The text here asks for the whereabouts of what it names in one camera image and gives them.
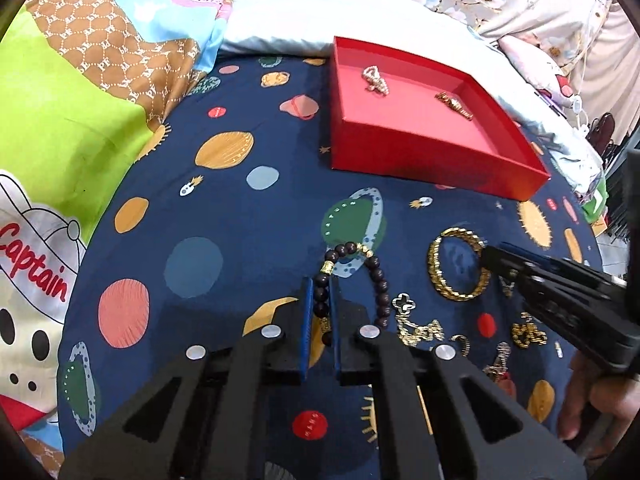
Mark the gold bangle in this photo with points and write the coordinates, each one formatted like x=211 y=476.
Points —
x=437 y=272

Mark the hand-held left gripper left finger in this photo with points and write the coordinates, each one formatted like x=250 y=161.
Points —
x=306 y=332

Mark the green cloth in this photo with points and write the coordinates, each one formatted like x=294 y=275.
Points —
x=596 y=201

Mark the red jewelry box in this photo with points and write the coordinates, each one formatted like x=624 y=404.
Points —
x=425 y=125

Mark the beige curtain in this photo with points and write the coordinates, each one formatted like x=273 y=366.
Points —
x=612 y=70

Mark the dark wooden chair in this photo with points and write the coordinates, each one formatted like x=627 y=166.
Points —
x=602 y=132

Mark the colourful cartoon monkey blanket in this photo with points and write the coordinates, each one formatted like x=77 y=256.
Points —
x=75 y=110

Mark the pink plush pillow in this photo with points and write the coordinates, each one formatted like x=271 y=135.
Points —
x=537 y=67

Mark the light blue quilt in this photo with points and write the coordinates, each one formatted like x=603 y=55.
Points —
x=290 y=25

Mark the rose gold charm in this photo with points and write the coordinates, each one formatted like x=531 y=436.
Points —
x=498 y=360

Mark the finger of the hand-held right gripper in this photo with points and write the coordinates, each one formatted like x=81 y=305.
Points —
x=540 y=259
x=510 y=270

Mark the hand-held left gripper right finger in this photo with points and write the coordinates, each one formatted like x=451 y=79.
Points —
x=336 y=332

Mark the gold wrist watch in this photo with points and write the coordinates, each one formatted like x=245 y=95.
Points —
x=454 y=104

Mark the person's right hand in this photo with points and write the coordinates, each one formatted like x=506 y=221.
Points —
x=587 y=400

